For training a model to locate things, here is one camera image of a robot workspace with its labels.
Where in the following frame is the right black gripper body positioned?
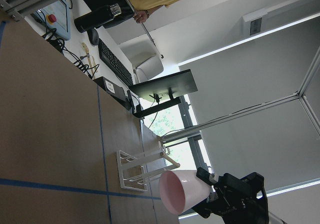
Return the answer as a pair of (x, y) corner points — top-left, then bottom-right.
(192, 172), (269, 224)

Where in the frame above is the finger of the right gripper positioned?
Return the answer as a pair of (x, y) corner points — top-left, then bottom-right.
(196, 167), (216, 186)

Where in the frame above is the pink plastic cup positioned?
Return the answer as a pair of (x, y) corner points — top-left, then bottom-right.
(158, 170), (212, 215)

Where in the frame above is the black computer monitor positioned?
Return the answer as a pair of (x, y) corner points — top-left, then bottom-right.
(128, 69), (198, 102)

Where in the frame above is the white chair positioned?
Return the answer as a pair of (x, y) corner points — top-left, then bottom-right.
(120, 35), (164, 83)

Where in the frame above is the black keyboard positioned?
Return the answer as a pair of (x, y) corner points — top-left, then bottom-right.
(98, 39), (133, 86)

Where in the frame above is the black computer mouse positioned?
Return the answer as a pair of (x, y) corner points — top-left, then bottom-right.
(87, 28), (100, 46)

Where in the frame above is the black water bottle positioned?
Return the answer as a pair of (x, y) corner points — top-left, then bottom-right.
(74, 3), (122, 33)

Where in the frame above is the teach pendant with red button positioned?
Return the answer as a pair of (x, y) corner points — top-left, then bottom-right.
(31, 0), (71, 41)

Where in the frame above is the white wire cup rack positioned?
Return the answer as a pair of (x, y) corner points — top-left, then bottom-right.
(116, 141), (181, 192)

